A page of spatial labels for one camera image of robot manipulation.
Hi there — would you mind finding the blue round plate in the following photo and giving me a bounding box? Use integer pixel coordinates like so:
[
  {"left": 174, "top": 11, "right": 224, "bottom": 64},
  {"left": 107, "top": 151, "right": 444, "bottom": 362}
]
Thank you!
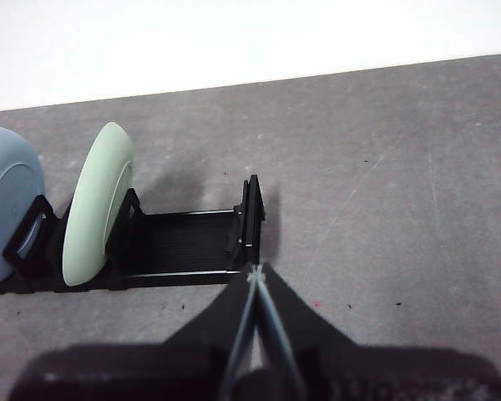
[{"left": 0, "top": 126, "right": 47, "bottom": 289}]

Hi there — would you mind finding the black plastic plate rack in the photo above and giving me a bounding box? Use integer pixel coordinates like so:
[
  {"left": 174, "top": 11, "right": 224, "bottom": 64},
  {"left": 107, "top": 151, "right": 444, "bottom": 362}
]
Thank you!
[{"left": 0, "top": 174, "right": 267, "bottom": 296}]

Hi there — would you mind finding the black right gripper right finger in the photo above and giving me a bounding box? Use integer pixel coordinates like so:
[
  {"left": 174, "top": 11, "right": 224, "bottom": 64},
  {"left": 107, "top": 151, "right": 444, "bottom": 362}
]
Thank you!
[{"left": 257, "top": 262, "right": 501, "bottom": 401}]

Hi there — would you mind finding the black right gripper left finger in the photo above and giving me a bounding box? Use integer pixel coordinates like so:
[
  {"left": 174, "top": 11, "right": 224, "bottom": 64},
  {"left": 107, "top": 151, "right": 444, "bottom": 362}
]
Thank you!
[{"left": 8, "top": 263, "right": 258, "bottom": 401}]

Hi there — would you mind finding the pale green round plate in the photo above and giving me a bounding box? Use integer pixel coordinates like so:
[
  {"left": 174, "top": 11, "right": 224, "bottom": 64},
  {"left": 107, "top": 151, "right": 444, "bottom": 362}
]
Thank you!
[{"left": 61, "top": 121, "right": 134, "bottom": 287}]

